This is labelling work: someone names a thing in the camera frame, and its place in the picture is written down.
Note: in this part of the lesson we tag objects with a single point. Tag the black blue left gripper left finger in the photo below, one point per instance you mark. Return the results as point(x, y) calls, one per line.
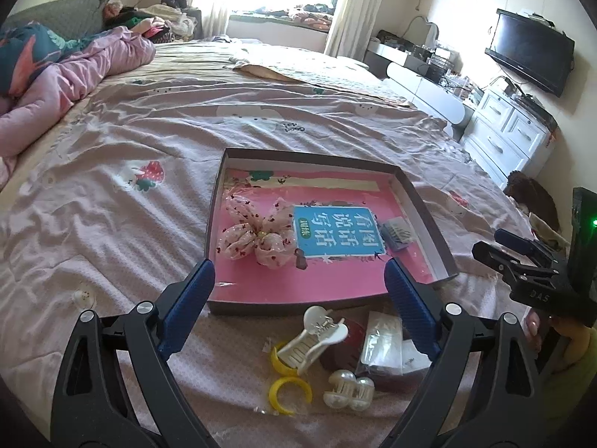
point(91, 407)

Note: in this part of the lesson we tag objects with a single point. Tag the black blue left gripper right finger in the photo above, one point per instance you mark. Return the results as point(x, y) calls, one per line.
point(505, 406)

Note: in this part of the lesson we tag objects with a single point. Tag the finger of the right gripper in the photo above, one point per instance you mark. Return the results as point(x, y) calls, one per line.
point(511, 269)
point(533, 250)

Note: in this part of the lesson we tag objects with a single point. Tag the pearl white hair clip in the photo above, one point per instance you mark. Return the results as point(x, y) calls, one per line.
point(349, 391)

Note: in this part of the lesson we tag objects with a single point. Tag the dark red oval hair clip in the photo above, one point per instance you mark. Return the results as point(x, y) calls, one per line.
point(346, 356)

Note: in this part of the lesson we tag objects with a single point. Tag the white claw hair clip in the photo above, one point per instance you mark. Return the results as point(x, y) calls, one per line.
point(320, 332)

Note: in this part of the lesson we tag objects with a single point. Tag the white earring card bag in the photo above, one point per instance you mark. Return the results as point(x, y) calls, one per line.
point(413, 360)

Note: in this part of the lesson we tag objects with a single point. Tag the person's right hand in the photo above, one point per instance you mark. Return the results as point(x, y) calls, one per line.
point(535, 325)

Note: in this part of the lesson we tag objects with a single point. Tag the brown plush toy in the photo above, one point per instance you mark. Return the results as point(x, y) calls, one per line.
point(527, 191)

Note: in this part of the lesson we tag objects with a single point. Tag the white drawer cabinet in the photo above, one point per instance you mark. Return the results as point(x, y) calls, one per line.
point(503, 137)

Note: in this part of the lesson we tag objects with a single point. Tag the clear bag dark card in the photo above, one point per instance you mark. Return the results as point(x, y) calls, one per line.
point(382, 350)

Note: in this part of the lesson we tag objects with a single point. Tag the pink book with blue label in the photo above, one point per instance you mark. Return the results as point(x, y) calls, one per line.
point(312, 237)

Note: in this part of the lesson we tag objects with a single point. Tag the white curved desk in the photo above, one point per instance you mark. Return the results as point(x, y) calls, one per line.
point(406, 75)

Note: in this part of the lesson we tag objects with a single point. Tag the pink bed sheet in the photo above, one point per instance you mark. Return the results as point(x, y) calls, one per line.
point(116, 202)

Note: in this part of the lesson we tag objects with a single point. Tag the small brown hair clip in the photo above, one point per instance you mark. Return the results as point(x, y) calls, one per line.
point(301, 260)

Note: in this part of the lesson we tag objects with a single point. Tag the shallow cardboard box tray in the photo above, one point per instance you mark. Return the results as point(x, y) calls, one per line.
point(326, 228)

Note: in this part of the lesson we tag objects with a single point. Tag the pink dotted fabric bow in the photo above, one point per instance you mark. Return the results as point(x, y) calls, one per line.
point(269, 237)

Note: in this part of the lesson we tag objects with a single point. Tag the pink quilt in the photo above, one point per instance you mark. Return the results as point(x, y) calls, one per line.
point(61, 85)

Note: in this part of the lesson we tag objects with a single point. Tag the white curtain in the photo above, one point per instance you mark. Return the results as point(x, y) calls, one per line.
point(351, 28)

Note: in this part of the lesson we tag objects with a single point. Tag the teal floral blanket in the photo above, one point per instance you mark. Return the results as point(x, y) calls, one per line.
point(26, 51)

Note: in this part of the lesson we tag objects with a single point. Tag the grey green pillow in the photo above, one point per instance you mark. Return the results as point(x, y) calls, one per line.
point(71, 19)

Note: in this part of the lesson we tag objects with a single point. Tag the clothes pile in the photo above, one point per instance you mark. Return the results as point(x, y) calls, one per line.
point(169, 20)

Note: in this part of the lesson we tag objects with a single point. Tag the black wall television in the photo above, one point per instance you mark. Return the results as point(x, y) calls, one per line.
point(539, 53)

